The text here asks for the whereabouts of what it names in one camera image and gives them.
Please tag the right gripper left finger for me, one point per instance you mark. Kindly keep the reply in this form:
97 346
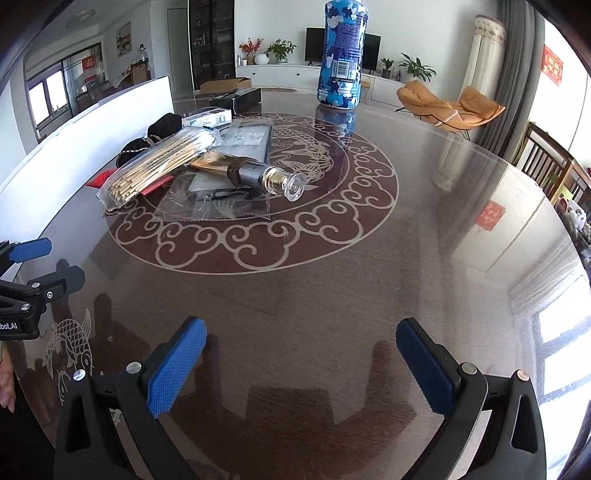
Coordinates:
88 445

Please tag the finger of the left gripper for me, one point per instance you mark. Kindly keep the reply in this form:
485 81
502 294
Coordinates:
16 253
58 284

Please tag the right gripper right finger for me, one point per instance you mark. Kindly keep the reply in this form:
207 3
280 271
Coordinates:
513 445

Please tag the person's hand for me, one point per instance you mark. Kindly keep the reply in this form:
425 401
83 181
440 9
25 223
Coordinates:
7 388

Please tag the white cardboard bin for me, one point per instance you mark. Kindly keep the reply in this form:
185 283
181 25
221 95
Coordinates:
59 166

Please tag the red packet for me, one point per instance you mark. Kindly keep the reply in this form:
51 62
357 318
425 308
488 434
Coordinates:
98 181

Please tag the bag of wooden sticks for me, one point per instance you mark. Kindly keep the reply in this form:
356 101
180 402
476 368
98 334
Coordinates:
154 163

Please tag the small clear plastic bag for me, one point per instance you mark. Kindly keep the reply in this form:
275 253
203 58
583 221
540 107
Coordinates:
197 196

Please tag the blue white box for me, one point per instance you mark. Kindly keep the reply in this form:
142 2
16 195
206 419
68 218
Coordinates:
207 117

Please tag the grey flat plastic bag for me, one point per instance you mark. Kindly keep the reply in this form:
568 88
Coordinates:
247 137

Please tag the brown cardboard box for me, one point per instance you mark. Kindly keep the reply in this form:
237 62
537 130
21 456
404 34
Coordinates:
222 86

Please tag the wooden dining chair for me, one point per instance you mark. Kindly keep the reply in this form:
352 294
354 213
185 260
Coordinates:
551 166

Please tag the black cardboard box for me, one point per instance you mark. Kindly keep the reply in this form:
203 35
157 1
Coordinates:
239 101

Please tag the red flower vase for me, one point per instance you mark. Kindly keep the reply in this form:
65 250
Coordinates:
250 48

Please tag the orange lounge chair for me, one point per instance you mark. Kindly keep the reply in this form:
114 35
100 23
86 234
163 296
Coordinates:
472 110

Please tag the white tv cabinet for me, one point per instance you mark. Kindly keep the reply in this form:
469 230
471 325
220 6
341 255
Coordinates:
281 75

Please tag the potted green plant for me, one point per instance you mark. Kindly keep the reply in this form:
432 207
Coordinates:
280 50

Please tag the black television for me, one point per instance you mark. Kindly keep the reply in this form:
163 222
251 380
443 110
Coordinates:
314 48

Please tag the blue camo bottle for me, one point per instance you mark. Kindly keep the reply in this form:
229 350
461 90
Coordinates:
339 83

